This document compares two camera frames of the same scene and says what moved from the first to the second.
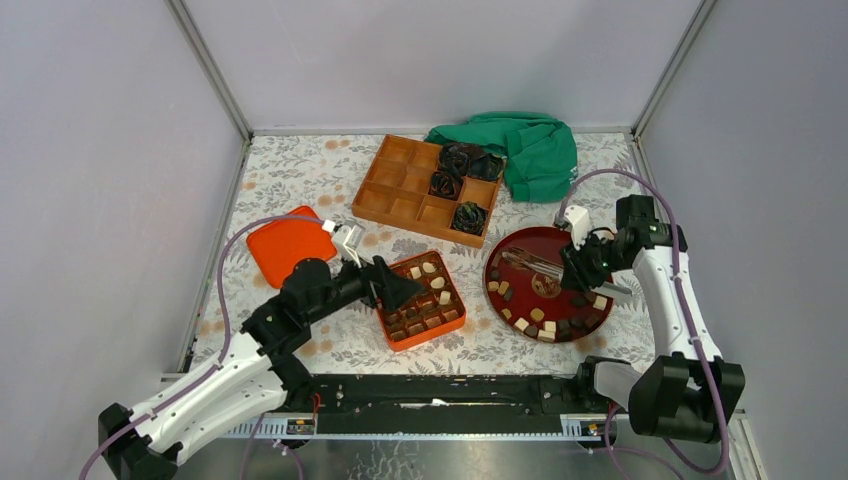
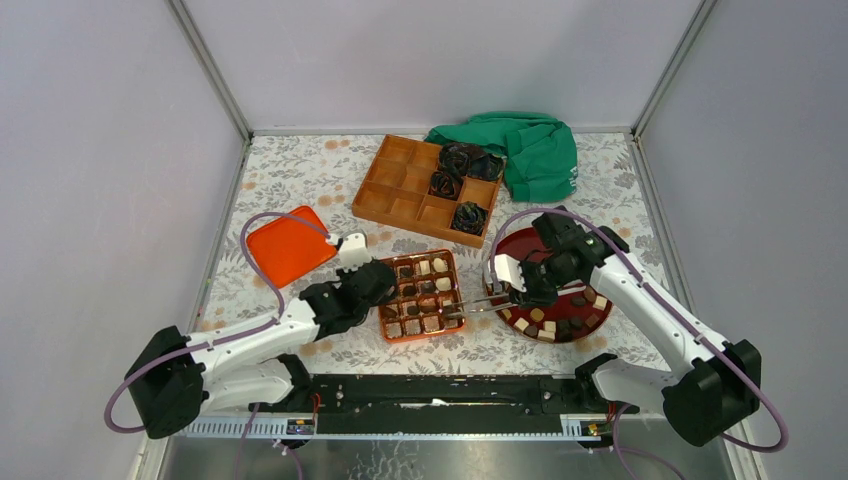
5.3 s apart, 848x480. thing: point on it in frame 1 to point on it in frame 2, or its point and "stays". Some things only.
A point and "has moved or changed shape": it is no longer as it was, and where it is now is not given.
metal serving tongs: [519, 257] has moved or changed shape
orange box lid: [278, 245] stays
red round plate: [525, 291] stays
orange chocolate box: [434, 310] has moved or changed shape
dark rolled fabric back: [470, 160] stays
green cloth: [541, 159] stays
